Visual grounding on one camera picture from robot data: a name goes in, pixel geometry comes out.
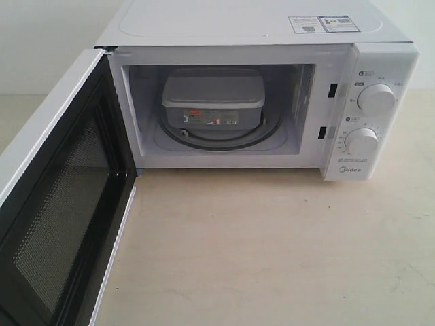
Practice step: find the white plastic lidded container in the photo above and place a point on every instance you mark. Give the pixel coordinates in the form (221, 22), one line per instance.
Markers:
(214, 98)

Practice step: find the white microwave door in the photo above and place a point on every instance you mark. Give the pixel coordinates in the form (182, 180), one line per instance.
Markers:
(67, 183)

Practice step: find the glass microwave turntable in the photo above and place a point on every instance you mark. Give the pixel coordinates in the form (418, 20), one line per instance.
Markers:
(225, 140)

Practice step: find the white microwave oven body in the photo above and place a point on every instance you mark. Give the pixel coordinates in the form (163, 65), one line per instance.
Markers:
(313, 79)

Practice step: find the lower white control knob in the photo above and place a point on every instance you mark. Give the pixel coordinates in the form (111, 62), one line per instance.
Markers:
(361, 142)

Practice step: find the white control knob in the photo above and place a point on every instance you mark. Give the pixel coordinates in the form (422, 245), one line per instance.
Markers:
(361, 142)
(376, 99)

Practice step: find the upper white control knob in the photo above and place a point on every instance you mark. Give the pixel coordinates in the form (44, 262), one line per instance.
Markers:
(376, 99)

